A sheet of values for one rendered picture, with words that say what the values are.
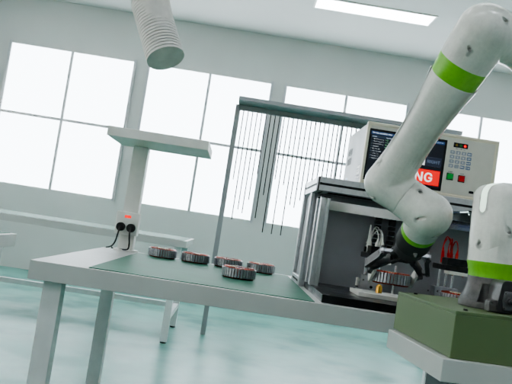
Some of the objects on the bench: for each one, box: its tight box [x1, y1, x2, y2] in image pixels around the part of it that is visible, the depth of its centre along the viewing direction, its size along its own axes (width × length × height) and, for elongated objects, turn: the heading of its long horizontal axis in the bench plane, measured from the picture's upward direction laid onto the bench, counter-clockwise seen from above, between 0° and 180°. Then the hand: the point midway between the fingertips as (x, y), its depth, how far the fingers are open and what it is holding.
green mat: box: [88, 253, 315, 302], centre depth 233 cm, size 94×61×1 cm
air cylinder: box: [357, 274, 383, 291], centre depth 226 cm, size 5×8×6 cm
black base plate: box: [304, 282, 397, 314], centre depth 213 cm, size 47×64×2 cm
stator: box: [221, 264, 256, 280], centre depth 226 cm, size 11×11×4 cm
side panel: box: [291, 192, 315, 286], centre depth 251 cm, size 28×3×32 cm
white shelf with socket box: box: [106, 126, 213, 253], centre depth 268 cm, size 35×37×46 cm
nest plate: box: [350, 287, 398, 302], centre depth 211 cm, size 15×15×1 cm
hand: (391, 277), depth 198 cm, fingers closed on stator, 11 cm apart
